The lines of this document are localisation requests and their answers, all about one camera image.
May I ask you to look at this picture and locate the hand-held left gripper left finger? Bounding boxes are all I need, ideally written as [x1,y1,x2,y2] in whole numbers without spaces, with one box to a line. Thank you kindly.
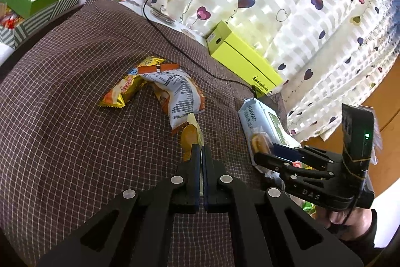
[37,144,201,267]

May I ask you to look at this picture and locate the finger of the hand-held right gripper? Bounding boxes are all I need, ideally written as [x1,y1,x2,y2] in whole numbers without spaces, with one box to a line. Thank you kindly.
[273,143,343,172]
[254,154,334,182]

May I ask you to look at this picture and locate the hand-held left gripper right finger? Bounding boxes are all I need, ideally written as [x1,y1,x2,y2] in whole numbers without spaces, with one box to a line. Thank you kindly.
[202,145,365,267]

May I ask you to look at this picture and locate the clear bread snack packet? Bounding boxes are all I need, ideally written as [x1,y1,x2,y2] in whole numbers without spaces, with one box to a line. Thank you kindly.
[250,131,277,176]

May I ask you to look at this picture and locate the yellow and orange snack packet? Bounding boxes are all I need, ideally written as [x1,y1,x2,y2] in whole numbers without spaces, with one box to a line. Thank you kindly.
[181,113,204,163]

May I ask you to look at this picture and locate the white and orange snack packet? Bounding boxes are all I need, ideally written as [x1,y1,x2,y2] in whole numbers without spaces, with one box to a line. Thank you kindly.
[138,64,206,138]

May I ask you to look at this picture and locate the gold and orange snack packet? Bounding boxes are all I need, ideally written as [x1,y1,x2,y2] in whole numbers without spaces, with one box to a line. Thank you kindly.
[99,57,166,109]

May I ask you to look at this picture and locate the person's right hand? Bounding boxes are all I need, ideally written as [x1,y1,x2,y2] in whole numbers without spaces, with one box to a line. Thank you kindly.
[326,208,373,227]

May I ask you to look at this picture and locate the white green wipes pack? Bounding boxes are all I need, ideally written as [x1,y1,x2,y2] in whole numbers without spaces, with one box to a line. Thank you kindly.
[238,97,302,174]

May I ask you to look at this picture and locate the yellow-green shoe box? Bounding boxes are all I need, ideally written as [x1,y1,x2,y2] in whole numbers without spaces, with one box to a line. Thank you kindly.
[206,21,285,95]

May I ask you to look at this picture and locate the brown checkered tablecloth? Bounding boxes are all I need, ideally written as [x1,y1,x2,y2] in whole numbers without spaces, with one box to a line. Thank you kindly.
[0,0,291,267]

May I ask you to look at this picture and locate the small round metal dish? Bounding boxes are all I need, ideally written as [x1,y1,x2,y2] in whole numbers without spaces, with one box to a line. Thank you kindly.
[150,9,176,26]

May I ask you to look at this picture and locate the green striped box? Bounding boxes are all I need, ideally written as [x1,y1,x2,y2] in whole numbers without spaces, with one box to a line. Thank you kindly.
[0,0,83,49]

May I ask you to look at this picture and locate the black cable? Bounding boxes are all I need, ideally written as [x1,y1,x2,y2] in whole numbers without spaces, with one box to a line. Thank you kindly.
[142,0,260,92]

